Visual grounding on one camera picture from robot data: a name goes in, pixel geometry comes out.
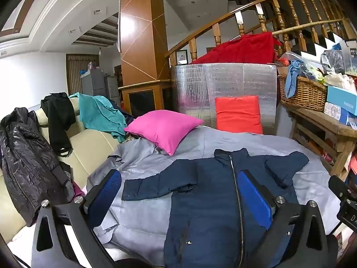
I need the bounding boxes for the silver foil insulation panel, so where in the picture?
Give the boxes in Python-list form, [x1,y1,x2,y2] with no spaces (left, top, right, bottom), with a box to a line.
[171,63,279,134]

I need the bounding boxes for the red blanket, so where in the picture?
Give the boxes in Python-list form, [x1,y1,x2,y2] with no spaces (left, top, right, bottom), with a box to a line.
[191,32,282,65]

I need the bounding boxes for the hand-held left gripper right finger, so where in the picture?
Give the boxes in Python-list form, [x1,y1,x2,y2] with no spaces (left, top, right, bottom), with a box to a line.
[237,170,338,268]

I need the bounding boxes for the navy blue zip jacket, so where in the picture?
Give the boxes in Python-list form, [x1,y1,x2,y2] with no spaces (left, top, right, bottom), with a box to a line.
[122,148,309,268]

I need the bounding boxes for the short grey refrigerator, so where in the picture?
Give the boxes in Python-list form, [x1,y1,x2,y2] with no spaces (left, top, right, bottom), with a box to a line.
[104,75,121,107]

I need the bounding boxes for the tall grey refrigerator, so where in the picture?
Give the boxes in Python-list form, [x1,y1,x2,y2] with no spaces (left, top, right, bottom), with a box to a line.
[81,68,106,98]

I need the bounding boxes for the magenta cloth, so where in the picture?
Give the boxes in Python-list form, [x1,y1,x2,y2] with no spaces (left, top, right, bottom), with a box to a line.
[65,181,85,199]

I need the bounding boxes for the black garment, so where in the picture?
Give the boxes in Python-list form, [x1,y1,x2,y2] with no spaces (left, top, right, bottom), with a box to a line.
[41,92,76,157]

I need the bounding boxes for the grey plastic bag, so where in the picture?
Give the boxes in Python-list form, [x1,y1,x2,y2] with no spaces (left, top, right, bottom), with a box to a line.
[321,50,346,74]

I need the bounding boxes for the white blue tissue pack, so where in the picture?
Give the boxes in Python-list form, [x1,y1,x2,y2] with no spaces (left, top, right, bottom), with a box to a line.
[324,102,357,126]

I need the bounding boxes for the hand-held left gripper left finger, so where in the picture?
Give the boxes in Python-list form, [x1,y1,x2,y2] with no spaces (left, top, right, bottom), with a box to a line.
[31,169,122,268]

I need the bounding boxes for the wooden glass-front cabinet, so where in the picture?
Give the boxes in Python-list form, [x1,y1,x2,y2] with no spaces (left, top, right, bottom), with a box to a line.
[118,80,173,118]

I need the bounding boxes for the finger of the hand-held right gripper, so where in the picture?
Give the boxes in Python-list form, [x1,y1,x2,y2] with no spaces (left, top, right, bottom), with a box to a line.
[328,174,357,201]

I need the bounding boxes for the wooden table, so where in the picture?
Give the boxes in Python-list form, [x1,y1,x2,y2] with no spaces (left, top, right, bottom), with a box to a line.
[280,102,357,178]

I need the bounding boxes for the blue cloth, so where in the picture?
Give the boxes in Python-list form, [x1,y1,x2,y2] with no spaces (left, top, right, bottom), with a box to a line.
[284,60,307,99]

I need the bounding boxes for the black shiny jacket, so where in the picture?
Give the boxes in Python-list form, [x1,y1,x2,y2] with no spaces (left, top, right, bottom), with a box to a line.
[0,107,76,226]

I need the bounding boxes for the wicker basket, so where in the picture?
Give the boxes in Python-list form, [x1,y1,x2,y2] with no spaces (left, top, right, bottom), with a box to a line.
[278,75,327,113]

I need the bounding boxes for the teal garment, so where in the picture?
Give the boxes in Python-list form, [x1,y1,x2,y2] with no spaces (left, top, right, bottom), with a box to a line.
[69,93,131,143]

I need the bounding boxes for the black white stair steps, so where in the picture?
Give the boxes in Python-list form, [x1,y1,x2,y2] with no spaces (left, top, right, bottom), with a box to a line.
[301,31,349,59]

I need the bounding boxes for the pink pillow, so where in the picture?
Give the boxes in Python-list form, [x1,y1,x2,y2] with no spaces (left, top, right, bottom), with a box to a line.
[124,110,205,156]

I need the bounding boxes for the beige sofa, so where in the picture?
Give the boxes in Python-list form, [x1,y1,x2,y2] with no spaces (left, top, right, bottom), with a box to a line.
[0,98,120,243]

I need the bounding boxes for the striped brown curtain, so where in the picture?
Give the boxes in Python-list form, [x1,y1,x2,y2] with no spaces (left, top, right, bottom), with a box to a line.
[66,54,100,95]

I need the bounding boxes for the cream filled plastic bag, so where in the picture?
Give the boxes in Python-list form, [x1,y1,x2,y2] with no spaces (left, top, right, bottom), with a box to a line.
[324,74,356,91]

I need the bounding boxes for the wooden pillar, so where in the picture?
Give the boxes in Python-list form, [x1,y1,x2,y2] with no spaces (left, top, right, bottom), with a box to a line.
[120,0,170,87]

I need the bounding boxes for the orange-red pillow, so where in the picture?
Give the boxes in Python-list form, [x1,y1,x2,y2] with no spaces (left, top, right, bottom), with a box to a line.
[215,95,263,134]

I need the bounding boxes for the light blue cardboard box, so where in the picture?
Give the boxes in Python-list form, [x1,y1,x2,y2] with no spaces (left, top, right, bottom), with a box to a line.
[326,86,357,115]

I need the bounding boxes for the grey blanket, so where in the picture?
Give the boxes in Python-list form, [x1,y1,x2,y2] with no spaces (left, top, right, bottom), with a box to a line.
[86,126,342,267]

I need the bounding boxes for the clear plastic storage box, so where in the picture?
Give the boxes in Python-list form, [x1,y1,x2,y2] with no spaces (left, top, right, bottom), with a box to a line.
[339,39,357,73]

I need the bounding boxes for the yellow-green item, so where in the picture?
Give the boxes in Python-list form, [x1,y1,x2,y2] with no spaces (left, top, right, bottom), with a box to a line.
[305,67,324,81]

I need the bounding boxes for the wooden stair railing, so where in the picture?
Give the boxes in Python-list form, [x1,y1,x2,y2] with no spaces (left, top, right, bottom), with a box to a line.
[164,0,357,67]

